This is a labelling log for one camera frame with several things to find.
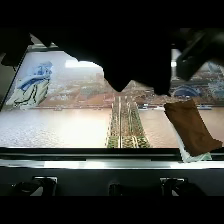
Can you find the pale green garment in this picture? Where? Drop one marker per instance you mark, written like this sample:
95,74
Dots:
196,157

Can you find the silver frame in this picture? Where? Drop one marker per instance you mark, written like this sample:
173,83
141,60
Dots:
100,164

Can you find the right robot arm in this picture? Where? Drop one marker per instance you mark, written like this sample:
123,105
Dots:
196,56

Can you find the brown garment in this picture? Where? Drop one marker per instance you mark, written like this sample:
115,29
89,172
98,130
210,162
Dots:
190,126

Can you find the white garment with black lines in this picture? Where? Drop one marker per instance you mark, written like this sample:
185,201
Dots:
28,96

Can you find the blue garment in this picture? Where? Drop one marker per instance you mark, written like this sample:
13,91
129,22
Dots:
35,75

